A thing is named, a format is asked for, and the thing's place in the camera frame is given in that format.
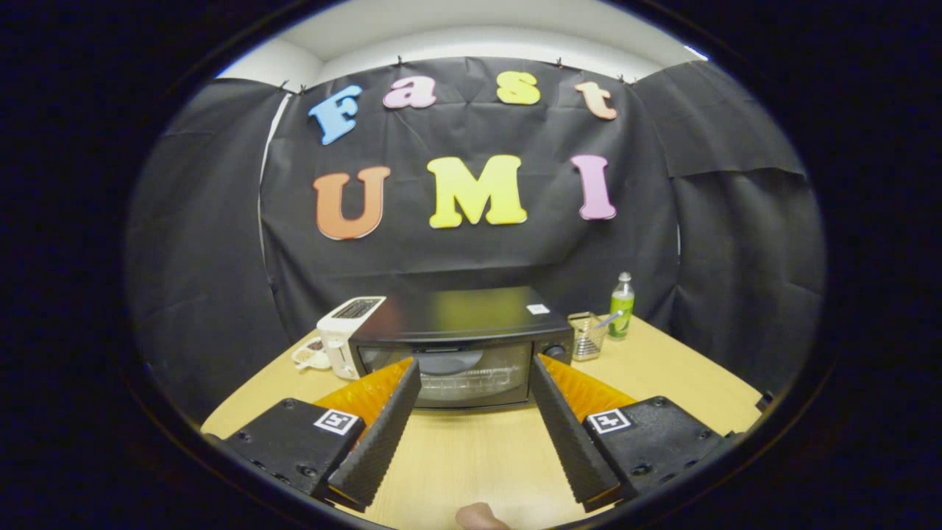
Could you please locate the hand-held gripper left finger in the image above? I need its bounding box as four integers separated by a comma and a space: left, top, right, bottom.
221, 358, 422, 512

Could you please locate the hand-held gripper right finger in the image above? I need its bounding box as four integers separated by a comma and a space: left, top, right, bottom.
528, 353, 740, 514

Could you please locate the black toaster oven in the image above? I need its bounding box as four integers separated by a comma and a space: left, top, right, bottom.
348, 286, 575, 410

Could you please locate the white pop-up toaster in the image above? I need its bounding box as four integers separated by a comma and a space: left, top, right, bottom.
316, 296, 387, 381

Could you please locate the small white dish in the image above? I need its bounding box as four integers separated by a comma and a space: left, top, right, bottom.
291, 337, 332, 370

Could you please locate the green drink bottle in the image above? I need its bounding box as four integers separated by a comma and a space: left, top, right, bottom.
608, 272, 635, 341

